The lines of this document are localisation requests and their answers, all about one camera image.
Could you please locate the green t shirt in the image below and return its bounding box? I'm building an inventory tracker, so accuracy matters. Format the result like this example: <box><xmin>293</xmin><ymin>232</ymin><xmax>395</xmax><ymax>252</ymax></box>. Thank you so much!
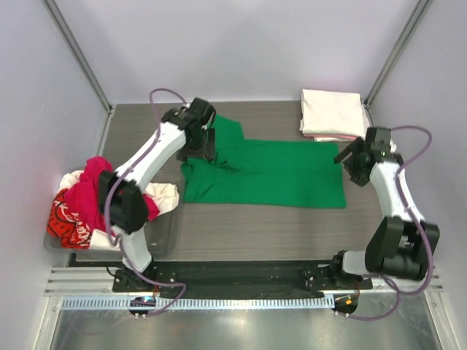
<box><xmin>180</xmin><ymin>116</ymin><xmax>347</xmax><ymax>209</ymax></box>

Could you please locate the clear plastic bin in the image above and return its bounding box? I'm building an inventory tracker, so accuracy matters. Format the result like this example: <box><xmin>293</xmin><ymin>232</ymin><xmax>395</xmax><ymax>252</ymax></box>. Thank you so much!
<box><xmin>44</xmin><ymin>171</ymin><xmax>185</xmax><ymax>261</ymax></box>

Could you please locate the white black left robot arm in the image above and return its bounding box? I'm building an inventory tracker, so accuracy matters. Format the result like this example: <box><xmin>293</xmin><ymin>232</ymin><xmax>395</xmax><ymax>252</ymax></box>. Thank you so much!
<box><xmin>98</xmin><ymin>98</ymin><xmax>217</xmax><ymax>291</ymax></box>

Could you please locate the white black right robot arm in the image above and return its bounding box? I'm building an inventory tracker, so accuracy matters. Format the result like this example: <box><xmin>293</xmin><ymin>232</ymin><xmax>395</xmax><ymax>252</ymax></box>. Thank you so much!
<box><xmin>328</xmin><ymin>127</ymin><xmax>440</xmax><ymax>295</ymax></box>

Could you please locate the folded pink t shirt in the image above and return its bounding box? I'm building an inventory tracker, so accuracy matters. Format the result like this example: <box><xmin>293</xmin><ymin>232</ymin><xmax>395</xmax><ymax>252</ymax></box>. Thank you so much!
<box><xmin>303</xmin><ymin>133</ymin><xmax>365</xmax><ymax>142</ymax></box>

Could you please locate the folded white t shirt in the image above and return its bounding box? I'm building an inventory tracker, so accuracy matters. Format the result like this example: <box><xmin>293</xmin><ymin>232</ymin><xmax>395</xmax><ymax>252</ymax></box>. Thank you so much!
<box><xmin>299</xmin><ymin>89</ymin><xmax>369</xmax><ymax>136</ymax></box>

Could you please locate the white t shirt in bin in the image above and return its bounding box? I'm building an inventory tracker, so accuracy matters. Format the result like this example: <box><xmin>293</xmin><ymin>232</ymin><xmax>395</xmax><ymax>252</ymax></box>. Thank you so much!
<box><xmin>59</xmin><ymin>173</ymin><xmax>180</xmax><ymax>250</ymax></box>

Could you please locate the magenta red t shirt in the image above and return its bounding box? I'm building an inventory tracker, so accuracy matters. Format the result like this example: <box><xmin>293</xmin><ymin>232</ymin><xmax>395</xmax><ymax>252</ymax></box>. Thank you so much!
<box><xmin>64</xmin><ymin>155</ymin><xmax>161</xmax><ymax>238</ymax></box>

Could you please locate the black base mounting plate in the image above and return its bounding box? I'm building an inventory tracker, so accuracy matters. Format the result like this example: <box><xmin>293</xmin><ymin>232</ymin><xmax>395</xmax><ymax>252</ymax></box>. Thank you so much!
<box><xmin>69</xmin><ymin>255</ymin><xmax>373</xmax><ymax>300</ymax></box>

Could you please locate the red printed t shirt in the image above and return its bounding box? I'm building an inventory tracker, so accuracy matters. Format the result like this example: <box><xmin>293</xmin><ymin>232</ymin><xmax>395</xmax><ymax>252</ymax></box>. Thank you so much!
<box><xmin>47</xmin><ymin>189</ymin><xmax>92</xmax><ymax>249</ymax></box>

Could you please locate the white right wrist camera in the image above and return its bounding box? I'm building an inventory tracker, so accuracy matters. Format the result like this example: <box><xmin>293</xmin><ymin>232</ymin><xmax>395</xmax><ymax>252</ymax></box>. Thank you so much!
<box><xmin>390</xmin><ymin>139</ymin><xmax>397</xmax><ymax>152</ymax></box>

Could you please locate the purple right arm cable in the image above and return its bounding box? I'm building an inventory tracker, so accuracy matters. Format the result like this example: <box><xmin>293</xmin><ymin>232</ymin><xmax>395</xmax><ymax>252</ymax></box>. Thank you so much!
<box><xmin>342</xmin><ymin>125</ymin><xmax>436</xmax><ymax>322</ymax></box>

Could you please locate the right aluminium frame post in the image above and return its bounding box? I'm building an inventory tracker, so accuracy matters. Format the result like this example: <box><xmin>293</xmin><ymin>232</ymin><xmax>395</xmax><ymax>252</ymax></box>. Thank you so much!
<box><xmin>364</xmin><ymin>0</ymin><xmax>433</xmax><ymax>110</ymax></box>

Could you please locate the aluminium frame post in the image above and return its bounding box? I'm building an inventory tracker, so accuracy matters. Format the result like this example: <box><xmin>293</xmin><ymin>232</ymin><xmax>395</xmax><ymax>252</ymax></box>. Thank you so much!
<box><xmin>364</xmin><ymin>0</ymin><xmax>433</xmax><ymax>110</ymax></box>
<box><xmin>42</xmin><ymin>0</ymin><xmax>112</xmax><ymax>114</ymax></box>

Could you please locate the left aluminium frame post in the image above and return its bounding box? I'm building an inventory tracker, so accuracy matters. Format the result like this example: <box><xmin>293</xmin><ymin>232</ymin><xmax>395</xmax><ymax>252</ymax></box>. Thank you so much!
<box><xmin>42</xmin><ymin>0</ymin><xmax>112</xmax><ymax>114</ymax></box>

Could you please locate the slotted grey cable duct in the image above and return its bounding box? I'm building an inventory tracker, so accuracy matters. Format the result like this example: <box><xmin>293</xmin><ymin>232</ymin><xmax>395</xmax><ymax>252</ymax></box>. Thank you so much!
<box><xmin>61</xmin><ymin>295</ymin><xmax>335</xmax><ymax>311</ymax></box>

